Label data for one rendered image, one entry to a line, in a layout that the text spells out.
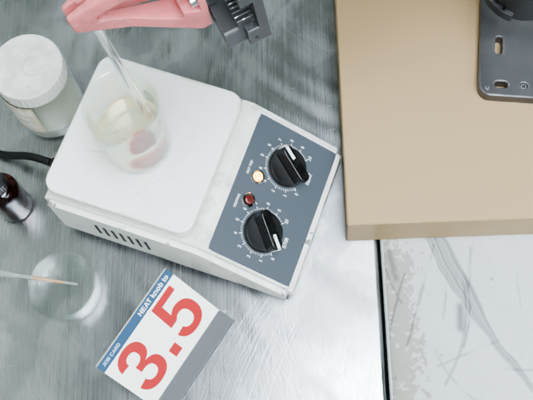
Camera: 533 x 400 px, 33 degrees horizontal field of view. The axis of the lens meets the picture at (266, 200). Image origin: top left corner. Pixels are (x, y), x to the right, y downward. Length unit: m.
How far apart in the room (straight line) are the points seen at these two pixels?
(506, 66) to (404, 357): 0.24
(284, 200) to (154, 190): 0.10
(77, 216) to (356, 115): 0.23
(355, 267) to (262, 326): 0.09
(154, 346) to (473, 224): 0.26
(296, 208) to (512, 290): 0.18
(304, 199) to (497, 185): 0.15
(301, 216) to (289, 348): 0.10
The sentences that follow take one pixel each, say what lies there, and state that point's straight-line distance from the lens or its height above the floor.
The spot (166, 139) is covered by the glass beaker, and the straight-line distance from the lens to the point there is 0.67.
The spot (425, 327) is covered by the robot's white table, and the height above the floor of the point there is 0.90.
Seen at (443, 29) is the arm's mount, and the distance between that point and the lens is 0.78.
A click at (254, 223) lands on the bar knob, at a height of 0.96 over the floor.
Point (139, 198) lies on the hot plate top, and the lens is 0.68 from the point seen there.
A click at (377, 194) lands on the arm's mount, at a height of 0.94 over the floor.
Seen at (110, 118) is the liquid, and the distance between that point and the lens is 0.67.
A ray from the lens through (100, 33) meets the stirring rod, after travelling 0.55.
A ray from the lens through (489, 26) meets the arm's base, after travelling 0.78.
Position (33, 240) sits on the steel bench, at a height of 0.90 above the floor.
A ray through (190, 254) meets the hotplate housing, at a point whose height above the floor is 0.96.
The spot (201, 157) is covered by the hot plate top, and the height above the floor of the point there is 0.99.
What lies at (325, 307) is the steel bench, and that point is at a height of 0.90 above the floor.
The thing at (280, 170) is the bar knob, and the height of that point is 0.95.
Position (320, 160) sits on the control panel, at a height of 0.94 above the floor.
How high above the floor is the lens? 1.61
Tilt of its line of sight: 70 degrees down
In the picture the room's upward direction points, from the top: 10 degrees counter-clockwise
